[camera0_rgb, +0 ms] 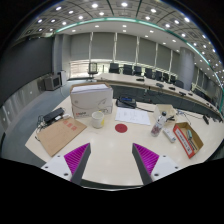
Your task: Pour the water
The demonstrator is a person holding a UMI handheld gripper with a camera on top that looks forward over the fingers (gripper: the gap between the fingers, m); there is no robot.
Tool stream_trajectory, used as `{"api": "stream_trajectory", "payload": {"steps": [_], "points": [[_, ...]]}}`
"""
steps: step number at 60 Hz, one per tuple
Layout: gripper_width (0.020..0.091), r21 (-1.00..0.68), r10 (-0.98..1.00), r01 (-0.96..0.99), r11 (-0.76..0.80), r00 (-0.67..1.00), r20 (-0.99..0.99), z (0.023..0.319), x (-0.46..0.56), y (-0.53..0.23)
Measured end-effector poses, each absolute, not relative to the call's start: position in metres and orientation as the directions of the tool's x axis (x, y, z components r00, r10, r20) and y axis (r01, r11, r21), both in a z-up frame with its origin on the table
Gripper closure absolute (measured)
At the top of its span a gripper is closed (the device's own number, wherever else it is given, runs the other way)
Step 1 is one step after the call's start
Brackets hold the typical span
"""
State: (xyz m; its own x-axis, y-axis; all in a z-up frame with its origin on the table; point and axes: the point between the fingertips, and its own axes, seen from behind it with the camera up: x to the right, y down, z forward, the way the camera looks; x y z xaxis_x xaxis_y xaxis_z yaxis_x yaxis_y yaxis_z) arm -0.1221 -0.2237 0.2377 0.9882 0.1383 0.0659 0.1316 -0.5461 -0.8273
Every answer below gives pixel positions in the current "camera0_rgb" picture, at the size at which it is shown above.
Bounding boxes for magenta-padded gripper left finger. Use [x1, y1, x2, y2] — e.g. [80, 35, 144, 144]
[40, 142, 92, 186]

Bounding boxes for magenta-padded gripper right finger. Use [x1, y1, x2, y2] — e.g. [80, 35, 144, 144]
[131, 142, 183, 186]

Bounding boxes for clear plastic water bottle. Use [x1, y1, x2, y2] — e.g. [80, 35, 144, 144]
[150, 111, 168, 138]

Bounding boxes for brown paper envelope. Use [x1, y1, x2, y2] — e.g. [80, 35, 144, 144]
[35, 117, 88, 158]

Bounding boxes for small flat white box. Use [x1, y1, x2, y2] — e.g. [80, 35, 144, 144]
[162, 127, 178, 144]

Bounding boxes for flat round red coaster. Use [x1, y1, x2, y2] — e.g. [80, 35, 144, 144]
[114, 123, 129, 134]

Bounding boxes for white paper cup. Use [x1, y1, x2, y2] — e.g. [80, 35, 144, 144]
[91, 110, 106, 130]

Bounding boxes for open brown cardboard box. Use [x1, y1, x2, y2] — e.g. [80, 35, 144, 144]
[172, 121, 205, 160]

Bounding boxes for white printed paper sheet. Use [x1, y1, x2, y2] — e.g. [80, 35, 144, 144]
[114, 106, 152, 126]

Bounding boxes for open white cardboard box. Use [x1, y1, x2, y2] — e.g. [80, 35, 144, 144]
[153, 103, 178, 123]

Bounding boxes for black power adapter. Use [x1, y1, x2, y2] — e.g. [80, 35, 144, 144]
[42, 107, 65, 124]

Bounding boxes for white copy paper carton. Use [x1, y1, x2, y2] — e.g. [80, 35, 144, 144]
[69, 81, 114, 119]

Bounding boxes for black desk microphone console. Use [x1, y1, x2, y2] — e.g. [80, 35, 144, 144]
[115, 96, 138, 110]

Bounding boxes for grey monitor cabinet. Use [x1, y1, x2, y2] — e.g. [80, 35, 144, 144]
[43, 73, 63, 92]

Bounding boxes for long curved conference desk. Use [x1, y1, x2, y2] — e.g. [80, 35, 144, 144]
[93, 72, 224, 118]

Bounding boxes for row of black chairs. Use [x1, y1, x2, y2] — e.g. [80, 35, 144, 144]
[87, 62, 186, 89]

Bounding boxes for recessed ceiling lights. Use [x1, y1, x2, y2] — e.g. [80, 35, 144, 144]
[33, 1, 224, 74]

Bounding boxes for black console cable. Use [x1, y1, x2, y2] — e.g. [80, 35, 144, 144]
[134, 104, 155, 113]

